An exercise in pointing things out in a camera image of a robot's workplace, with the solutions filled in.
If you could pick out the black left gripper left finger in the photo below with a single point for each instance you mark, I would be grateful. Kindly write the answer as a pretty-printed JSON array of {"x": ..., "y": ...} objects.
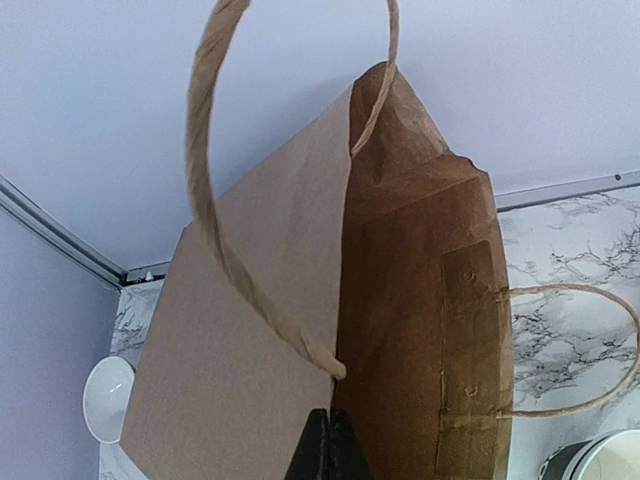
[{"x": 311, "y": 458}]

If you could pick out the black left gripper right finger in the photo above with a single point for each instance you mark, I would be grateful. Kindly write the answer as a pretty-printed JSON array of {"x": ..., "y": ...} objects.
[{"x": 347, "y": 460}]

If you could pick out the stacked black paper cups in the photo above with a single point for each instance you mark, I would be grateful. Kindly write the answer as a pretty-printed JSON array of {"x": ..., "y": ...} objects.
[{"x": 611, "y": 456}]

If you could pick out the aluminium frame post left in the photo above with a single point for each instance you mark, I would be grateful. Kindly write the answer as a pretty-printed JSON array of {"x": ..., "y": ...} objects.
[{"x": 19, "y": 206}]

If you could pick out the brown paper bag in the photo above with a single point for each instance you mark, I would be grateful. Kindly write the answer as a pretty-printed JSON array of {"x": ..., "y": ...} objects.
[{"x": 359, "y": 267}]

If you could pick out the orange object behind left arm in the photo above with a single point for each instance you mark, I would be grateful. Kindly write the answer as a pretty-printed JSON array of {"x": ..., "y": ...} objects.
[{"x": 106, "y": 397}]

